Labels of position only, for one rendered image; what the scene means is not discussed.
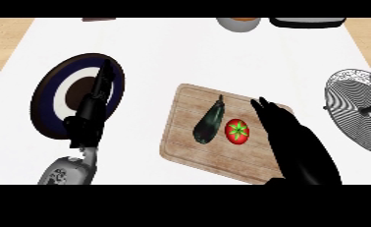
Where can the dark green eggplant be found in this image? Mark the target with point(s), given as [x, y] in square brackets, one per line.
[209, 124]

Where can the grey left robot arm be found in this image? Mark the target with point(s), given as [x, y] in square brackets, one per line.
[68, 171]

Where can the red tomato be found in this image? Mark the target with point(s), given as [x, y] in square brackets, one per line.
[237, 131]

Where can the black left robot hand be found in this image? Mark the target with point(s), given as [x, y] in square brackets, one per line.
[92, 113]

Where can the grey bowl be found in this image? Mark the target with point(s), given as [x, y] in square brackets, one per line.
[237, 24]

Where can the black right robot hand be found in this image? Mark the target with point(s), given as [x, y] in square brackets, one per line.
[295, 145]

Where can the blue and white plate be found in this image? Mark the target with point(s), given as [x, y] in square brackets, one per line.
[58, 96]

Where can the wooden cutting board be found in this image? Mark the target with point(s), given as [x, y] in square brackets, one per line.
[212, 152]

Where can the dark brown flat object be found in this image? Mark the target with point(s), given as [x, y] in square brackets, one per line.
[99, 19]

